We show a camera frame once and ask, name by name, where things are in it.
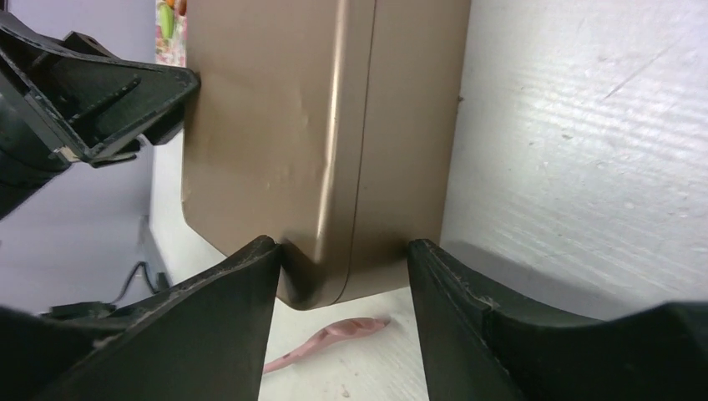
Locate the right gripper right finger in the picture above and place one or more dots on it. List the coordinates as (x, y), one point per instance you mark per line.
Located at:
(481, 340)

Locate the floral cookie tray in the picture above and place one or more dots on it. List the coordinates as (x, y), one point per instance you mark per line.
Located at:
(172, 51)

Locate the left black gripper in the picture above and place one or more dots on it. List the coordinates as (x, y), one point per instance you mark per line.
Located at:
(69, 100)

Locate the green round cookie left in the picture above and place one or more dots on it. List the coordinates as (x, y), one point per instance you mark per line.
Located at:
(165, 18)

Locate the brown box lid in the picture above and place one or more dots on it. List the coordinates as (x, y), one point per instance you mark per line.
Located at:
(273, 140)

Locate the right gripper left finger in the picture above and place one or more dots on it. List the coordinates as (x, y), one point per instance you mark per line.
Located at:
(203, 339)

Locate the brown square cookie box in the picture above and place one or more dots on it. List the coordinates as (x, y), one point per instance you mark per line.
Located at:
(414, 78)

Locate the pink cat paw tongs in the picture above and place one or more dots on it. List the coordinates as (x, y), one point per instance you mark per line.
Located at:
(340, 331)

